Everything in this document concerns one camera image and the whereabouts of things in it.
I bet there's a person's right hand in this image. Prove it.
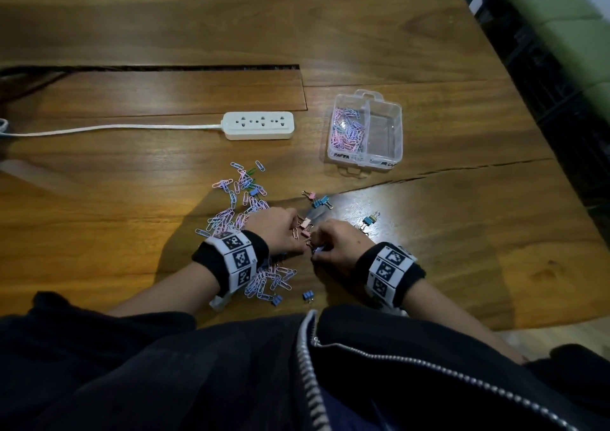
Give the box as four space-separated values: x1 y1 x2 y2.
309 219 377 279

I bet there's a person's left hand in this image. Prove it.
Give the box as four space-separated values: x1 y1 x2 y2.
243 206 306 257

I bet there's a scatter of small binder clips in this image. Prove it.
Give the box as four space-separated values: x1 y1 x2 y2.
271 189 381 305

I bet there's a pile of pastel paper clips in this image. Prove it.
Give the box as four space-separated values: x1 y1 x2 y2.
195 160 299 303
331 107 367 153

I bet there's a clear plastic compartment box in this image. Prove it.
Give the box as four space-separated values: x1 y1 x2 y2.
326 89 404 177

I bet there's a person's left forearm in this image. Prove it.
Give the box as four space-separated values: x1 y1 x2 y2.
107 261 222 320

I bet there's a person's right forearm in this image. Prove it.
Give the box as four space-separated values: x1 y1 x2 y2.
405 278 527 365

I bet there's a white power strip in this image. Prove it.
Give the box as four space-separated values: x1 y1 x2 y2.
220 111 295 141

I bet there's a black zip jacket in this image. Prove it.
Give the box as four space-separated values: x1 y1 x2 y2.
0 291 610 431

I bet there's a white power strip cable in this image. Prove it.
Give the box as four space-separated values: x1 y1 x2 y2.
0 123 224 139

